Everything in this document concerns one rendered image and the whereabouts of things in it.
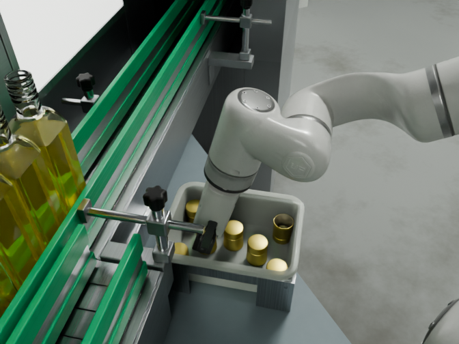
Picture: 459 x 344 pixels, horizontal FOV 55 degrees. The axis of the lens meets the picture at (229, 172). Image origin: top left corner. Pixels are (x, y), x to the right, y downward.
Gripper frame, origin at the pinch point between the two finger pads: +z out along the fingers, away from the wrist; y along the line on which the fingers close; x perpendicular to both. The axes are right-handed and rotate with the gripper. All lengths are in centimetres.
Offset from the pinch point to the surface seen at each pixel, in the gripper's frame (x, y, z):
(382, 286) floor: 70, -53, 64
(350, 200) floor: 60, -95, 67
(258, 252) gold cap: 8.9, 2.5, -2.6
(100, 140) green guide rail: -22.7, -9.6, -4.1
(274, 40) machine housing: 4, -72, -2
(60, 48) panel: -34.3, -19.0, -13.7
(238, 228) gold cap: 4.8, -1.3, -2.2
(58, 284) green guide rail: -15.6, 22.0, -10.6
